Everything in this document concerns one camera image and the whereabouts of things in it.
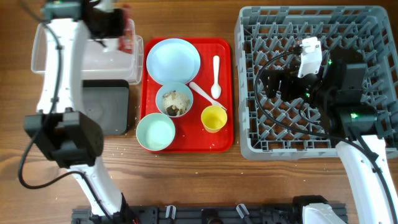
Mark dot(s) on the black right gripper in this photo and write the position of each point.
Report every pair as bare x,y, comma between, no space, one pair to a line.
289,78

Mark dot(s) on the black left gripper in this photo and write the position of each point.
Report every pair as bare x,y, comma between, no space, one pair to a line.
117,28

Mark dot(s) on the red snack wrapper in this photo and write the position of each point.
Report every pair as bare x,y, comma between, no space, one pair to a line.
126,41

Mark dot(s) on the yellow plastic cup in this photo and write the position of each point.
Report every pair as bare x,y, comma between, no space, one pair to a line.
214,118

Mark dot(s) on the light blue food bowl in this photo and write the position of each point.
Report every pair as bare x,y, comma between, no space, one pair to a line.
169,87

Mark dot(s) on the rice and food leftovers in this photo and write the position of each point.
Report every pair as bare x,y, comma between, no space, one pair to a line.
175,103

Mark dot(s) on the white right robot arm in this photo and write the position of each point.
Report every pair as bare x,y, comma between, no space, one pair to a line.
335,89

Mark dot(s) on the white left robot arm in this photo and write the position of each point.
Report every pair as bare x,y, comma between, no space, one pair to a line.
60,127

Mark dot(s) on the clear plastic waste bin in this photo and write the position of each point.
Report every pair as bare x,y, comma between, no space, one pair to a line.
99,64

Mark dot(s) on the grey dishwasher rack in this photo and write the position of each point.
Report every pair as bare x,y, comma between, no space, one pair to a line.
274,129

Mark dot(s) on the black waste tray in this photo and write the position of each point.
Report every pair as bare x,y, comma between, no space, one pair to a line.
107,103

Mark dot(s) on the white plastic spoon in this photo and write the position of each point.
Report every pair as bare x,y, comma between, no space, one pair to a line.
216,89

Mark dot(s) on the light blue plate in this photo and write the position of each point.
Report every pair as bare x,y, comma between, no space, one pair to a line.
173,60

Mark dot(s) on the white plastic fork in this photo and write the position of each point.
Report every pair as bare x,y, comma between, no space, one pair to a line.
201,92

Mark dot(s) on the red serving tray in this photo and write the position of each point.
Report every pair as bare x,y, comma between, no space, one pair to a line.
191,136

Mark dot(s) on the mint green bowl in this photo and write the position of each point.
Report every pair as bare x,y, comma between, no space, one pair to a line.
155,132

